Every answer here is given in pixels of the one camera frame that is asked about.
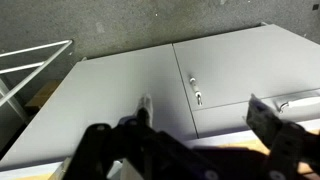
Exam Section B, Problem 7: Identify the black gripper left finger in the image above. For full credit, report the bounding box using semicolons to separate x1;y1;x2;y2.
136;94;153;127

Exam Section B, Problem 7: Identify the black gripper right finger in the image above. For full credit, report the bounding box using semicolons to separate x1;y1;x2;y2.
246;94;283;148

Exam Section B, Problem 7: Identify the grey cabinet door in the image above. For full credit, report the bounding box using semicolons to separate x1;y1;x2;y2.
0;45;197;170

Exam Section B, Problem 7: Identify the white metal rack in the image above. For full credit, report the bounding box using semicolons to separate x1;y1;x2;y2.
0;39;74;124

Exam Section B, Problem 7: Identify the silver drawer handle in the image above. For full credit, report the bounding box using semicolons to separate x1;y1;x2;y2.
275;95;320;114

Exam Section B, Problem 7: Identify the silver door handle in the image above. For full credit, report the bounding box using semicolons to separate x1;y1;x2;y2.
189;77;203;106

